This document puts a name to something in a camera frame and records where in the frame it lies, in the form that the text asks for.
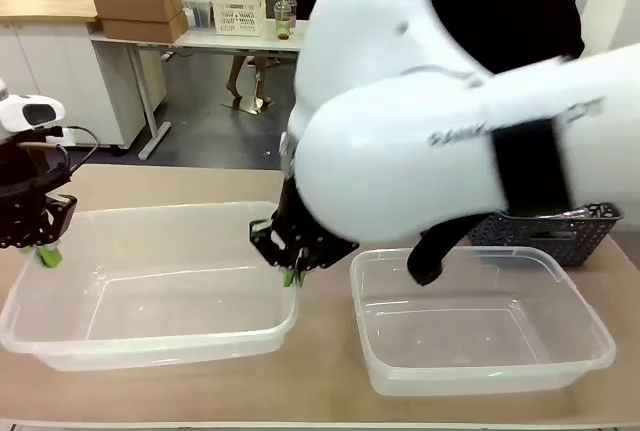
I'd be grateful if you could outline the clear plastic storage box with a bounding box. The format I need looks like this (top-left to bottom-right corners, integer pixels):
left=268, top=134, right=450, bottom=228
left=178, top=0, right=222, bottom=31

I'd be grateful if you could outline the large clear plastic bin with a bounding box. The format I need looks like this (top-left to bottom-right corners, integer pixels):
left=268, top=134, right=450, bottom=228
left=0, top=200, right=302, bottom=373

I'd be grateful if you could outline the black plastic mesh basket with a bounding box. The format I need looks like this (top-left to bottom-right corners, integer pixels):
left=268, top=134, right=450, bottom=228
left=467, top=202, right=625, bottom=269

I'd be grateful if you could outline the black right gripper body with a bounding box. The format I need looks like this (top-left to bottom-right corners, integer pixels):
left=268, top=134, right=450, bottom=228
left=272, top=175, right=332, bottom=255

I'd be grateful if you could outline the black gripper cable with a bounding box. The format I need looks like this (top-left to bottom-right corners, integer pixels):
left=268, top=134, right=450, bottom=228
left=47, top=123, right=100, bottom=173

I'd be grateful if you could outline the white cabinet with wooden top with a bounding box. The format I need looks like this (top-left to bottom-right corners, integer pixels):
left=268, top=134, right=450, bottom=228
left=0, top=0, right=167, bottom=146

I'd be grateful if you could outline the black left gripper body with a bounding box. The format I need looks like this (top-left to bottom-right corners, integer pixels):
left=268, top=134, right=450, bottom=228
left=0, top=134, right=70, bottom=205

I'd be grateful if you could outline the white plastic crate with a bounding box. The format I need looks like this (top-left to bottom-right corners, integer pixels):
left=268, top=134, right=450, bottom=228
left=210, top=0, right=266, bottom=38

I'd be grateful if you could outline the black cable hose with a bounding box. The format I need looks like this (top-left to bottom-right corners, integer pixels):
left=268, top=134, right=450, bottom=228
left=406, top=222, right=467, bottom=288

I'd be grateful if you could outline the white desk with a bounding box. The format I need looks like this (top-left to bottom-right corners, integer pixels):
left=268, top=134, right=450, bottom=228
left=88, top=17, right=307, bottom=162

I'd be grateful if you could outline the person in black clothes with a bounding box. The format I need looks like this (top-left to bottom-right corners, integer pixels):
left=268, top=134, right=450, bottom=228
left=298, top=0, right=587, bottom=75

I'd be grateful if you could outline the small clear plastic bin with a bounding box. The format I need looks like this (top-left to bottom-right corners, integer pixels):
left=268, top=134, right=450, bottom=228
left=349, top=245, right=618, bottom=398

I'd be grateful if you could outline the black velcro arm strap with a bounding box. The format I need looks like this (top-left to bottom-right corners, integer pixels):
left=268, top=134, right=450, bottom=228
left=492, top=118, right=574, bottom=216

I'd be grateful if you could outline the clear plastic drink cup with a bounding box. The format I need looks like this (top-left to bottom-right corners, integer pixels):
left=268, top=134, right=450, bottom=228
left=272, top=0, right=297, bottom=43

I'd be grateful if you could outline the brown cardboard box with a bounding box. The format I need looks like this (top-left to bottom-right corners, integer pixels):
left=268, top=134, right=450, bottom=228
left=92, top=0, right=184, bottom=23
left=99, top=10, right=190, bottom=45

